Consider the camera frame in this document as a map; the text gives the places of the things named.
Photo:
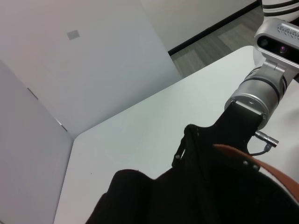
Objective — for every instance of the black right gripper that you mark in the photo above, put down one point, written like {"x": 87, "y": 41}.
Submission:
{"x": 236, "y": 128}

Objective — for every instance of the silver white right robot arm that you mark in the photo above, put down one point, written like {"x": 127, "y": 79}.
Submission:
{"x": 257, "y": 98}

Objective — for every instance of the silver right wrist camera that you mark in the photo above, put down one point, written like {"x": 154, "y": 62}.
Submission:
{"x": 275, "y": 42}

